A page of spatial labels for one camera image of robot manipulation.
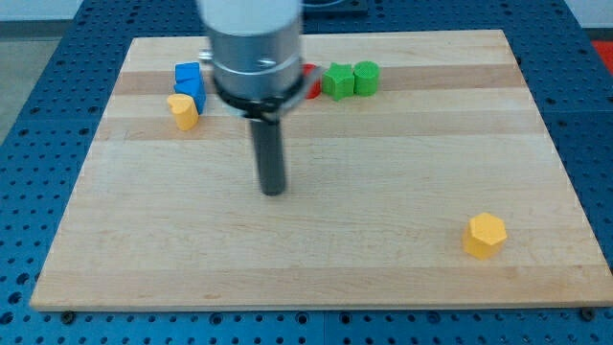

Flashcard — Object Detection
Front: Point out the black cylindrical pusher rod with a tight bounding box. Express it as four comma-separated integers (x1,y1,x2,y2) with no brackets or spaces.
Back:
251,121,286,196

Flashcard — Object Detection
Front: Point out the yellow heart block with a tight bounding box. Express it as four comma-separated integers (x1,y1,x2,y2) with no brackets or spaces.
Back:
167,94,199,131

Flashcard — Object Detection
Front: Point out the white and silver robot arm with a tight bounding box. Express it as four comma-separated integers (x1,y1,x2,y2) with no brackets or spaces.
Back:
197,0,324,196

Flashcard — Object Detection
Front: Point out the yellow hexagon block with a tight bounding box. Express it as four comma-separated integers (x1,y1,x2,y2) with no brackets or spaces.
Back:
462,213,508,260

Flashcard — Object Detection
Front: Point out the red block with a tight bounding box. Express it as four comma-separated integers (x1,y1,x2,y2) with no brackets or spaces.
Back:
303,63,321,100

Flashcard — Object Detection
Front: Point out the blue angular block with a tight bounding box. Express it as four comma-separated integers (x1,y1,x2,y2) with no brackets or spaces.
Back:
173,79,207,114

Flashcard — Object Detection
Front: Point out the green star block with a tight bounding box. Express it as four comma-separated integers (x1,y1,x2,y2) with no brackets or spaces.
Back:
322,62,354,101

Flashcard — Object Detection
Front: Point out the blue cube block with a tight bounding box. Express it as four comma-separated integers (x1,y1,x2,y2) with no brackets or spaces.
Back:
174,61,200,83

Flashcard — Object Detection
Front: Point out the green cylinder block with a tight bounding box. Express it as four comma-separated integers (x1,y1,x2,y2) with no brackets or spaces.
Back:
353,60,380,97

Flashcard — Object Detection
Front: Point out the light wooden board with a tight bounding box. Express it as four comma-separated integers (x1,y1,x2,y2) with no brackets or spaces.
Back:
31,30,612,311

